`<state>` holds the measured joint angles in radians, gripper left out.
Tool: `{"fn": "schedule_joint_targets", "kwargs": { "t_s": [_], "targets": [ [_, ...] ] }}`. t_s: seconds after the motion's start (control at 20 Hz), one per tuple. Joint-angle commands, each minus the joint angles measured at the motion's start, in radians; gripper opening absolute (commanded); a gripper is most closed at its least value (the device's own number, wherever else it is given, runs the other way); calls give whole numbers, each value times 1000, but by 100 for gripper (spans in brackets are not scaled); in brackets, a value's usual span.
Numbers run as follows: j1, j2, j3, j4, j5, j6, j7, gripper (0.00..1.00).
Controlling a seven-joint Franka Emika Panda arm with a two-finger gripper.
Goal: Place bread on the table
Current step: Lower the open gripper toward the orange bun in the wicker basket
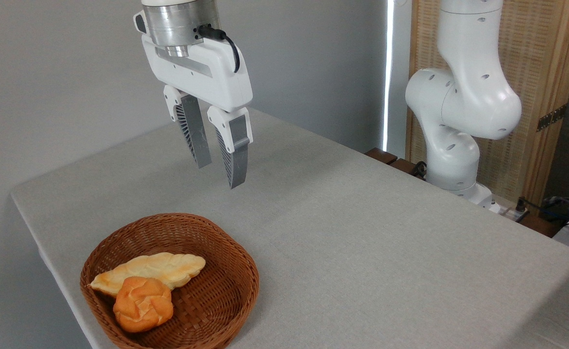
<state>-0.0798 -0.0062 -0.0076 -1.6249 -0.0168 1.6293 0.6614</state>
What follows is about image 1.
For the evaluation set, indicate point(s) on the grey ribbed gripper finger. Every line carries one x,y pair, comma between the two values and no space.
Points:
194,131
238,145

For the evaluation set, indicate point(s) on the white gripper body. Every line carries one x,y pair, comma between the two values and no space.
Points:
206,72

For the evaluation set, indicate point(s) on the round orange bread roll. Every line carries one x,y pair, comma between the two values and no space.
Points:
141,305

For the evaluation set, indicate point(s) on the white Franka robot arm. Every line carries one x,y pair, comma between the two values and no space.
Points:
463,97

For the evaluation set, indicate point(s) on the long pale braided bread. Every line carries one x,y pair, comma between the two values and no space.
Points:
168,269

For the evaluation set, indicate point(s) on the brown wicker basket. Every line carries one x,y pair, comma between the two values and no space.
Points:
206,300

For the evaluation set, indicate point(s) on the metal screen hinge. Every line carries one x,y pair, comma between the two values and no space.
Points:
551,118

